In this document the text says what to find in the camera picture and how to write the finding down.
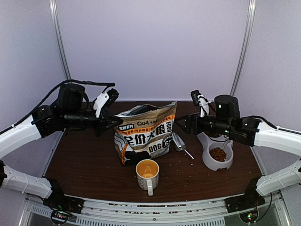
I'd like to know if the brown dog food bag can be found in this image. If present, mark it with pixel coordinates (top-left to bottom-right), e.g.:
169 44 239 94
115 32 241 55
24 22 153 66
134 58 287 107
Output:
114 102 177 166

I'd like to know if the white mug yellow inside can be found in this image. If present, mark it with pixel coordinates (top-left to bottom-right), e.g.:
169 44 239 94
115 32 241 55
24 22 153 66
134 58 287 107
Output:
135 159 160 196

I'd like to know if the white double pet bowl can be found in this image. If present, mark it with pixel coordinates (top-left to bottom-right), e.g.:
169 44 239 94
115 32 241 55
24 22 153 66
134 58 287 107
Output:
198 133 234 171

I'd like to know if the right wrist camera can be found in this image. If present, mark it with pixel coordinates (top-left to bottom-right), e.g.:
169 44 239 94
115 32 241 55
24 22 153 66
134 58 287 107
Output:
190 90 211 118

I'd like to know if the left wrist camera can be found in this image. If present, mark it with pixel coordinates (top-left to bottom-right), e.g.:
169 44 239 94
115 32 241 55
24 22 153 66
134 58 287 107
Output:
92 89 119 118

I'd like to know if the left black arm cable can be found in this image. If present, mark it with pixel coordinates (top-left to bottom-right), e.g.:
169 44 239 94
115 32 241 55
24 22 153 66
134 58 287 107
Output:
0 79 116 132

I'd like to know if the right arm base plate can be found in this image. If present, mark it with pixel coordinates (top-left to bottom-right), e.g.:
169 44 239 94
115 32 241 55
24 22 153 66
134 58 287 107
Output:
224 194 265 213

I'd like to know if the left aluminium corner post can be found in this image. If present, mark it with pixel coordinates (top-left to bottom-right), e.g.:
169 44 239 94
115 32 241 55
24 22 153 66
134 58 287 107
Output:
49 0 71 80

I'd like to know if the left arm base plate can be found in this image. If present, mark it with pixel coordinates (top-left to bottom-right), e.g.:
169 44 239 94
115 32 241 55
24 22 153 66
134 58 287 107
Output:
42 195 84 214

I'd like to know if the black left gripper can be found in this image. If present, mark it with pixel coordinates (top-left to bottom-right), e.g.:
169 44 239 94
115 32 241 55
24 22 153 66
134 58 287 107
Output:
62 108 123 137

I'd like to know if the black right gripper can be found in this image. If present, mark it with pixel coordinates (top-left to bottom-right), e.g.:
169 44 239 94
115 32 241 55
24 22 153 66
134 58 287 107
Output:
174 111 233 136

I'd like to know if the right aluminium corner post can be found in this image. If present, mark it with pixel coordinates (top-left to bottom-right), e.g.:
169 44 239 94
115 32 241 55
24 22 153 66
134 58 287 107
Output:
230 0 256 96

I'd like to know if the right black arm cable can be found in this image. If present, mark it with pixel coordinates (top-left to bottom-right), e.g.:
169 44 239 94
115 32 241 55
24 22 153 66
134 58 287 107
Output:
251 115 301 136

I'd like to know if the left circuit board with leds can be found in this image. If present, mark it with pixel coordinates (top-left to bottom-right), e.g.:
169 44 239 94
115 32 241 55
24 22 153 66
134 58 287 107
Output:
50 210 70 225

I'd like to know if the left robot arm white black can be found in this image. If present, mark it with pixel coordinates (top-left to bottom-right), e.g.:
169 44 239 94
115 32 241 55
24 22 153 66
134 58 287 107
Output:
0 80 122 209

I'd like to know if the right circuit board with leds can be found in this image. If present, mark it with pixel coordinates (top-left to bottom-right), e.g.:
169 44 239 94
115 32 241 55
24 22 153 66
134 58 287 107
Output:
239 210 259 224

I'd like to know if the metal spoon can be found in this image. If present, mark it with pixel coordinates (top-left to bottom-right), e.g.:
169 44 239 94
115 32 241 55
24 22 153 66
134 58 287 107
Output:
172 132 194 160

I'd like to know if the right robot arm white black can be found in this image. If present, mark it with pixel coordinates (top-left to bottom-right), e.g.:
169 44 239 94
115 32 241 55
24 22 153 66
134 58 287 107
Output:
174 90 301 208

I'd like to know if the circuit board with leds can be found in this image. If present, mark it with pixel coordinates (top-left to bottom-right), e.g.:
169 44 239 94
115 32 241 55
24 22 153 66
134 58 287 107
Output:
239 210 259 224
50 210 70 225

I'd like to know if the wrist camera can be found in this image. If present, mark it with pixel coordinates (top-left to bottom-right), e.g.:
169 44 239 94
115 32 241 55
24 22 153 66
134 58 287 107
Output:
190 90 211 118
92 89 119 118

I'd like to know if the aluminium front rail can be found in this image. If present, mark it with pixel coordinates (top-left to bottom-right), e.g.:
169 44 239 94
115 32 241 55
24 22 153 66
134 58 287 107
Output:
18 183 293 226

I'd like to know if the aluminium corner post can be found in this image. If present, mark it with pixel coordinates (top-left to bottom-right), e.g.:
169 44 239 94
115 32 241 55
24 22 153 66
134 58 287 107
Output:
230 0 256 96
49 0 71 80

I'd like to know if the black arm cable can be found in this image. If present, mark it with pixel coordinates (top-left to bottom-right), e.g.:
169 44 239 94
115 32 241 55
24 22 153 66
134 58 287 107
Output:
251 115 301 136
0 79 116 132

